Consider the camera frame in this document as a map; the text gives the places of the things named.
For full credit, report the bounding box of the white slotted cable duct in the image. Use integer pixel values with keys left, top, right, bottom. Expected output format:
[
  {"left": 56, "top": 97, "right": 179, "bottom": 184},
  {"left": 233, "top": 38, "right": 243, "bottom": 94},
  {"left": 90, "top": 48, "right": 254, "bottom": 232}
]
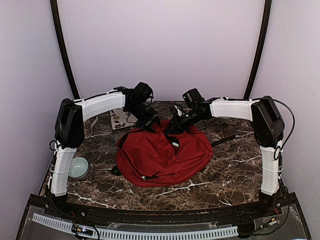
[{"left": 31, "top": 213, "right": 239, "bottom": 240}]

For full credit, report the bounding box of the floral ceramic trivet tile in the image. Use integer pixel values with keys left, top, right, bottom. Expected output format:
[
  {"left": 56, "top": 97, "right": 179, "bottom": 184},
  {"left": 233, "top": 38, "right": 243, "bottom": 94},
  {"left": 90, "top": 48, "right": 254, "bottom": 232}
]
[{"left": 109, "top": 108, "right": 138, "bottom": 130}]

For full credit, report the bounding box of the green bowl front left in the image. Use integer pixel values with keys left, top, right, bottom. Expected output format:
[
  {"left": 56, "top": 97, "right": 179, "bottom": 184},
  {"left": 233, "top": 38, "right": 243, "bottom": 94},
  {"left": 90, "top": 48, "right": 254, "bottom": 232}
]
[{"left": 68, "top": 157, "right": 89, "bottom": 180}]

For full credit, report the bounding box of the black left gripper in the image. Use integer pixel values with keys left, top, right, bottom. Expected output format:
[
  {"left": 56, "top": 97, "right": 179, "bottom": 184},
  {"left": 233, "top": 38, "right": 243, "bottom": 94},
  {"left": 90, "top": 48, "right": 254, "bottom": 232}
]
[{"left": 127, "top": 103, "right": 161, "bottom": 132}]

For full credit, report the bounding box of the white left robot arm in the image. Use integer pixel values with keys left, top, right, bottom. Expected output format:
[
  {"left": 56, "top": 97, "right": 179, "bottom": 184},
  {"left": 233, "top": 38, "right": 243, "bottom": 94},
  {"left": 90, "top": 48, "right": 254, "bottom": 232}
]
[{"left": 48, "top": 82, "right": 160, "bottom": 197}]

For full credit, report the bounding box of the red student backpack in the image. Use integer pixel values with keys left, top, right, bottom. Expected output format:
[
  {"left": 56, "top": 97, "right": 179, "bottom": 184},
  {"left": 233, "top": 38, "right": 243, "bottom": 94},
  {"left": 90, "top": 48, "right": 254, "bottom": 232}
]
[{"left": 111, "top": 118, "right": 237, "bottom": 188}]

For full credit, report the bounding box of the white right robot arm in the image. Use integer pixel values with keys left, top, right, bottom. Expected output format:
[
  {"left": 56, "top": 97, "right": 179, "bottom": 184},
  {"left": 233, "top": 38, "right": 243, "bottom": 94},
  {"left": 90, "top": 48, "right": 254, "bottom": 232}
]
[{"left": 164, "top": 88, "right": 288, "bottom": 217}]

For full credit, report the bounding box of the cream floral mug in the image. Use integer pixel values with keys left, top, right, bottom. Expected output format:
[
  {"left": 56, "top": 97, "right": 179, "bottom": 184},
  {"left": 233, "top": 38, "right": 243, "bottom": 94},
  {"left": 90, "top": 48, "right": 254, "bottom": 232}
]
[{"left": 83, "top": 116, "right": 98, "bottom": 140}]

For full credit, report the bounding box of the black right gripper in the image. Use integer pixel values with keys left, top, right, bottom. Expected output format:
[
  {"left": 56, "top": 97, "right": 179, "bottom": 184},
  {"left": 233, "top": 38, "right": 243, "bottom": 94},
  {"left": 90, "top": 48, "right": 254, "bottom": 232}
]
[{"left": 164, "top": 109, "right": 205, "bottom": 134}]

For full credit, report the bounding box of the black curved table edge rail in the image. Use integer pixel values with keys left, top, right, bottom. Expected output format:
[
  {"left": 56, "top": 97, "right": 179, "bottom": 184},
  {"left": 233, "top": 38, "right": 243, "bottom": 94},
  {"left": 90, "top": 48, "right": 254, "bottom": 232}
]
[{"left": 29, "top": 194, "right": 298, "bottom": 226}]

